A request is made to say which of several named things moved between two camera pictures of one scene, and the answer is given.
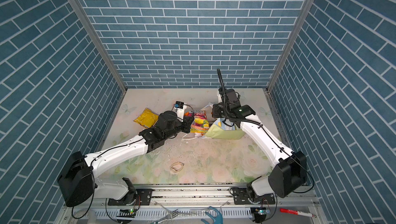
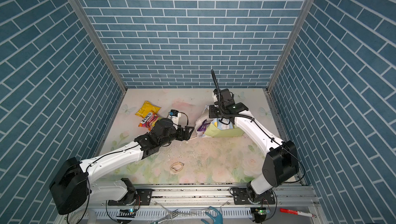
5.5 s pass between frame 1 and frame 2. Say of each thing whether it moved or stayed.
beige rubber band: stayed
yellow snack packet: moved
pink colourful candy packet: moved
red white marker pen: stayed
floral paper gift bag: stayed
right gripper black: stayed
